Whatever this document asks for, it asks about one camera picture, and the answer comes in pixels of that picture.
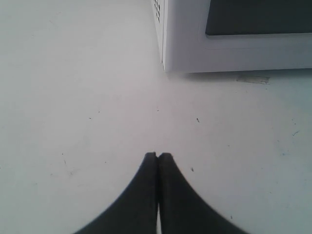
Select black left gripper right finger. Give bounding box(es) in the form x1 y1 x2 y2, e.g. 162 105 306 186
158 153 245 234

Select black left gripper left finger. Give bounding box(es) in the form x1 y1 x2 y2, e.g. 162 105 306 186
76 152 158 234

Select white microwave door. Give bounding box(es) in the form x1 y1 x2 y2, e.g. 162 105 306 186
159 0 312 73

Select white microwave oven body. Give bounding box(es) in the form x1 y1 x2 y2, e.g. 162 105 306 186
150 0 168 71

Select clear tape piece on table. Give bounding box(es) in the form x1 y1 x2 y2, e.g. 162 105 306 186
236 75 270 85

